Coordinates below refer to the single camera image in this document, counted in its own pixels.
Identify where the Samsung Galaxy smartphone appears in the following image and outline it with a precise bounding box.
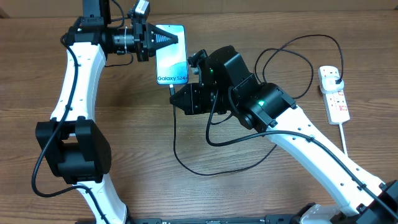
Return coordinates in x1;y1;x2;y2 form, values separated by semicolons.
155;24;188;85

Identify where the black USB charging cable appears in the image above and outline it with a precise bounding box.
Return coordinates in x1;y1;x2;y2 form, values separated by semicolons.
169;34;345;177

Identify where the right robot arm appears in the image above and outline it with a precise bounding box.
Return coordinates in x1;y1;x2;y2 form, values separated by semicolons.
170;46;397;223

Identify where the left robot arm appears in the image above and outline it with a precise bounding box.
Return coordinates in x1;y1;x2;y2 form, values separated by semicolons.
35;1;178;223

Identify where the white charger plug adapter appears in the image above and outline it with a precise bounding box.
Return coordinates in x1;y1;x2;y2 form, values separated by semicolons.
320;77;345;94

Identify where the white power strip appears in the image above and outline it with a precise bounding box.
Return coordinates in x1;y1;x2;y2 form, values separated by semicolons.
317;65;350;125

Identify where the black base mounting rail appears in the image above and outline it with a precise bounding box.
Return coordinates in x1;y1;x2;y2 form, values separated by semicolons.
126;214;300;224

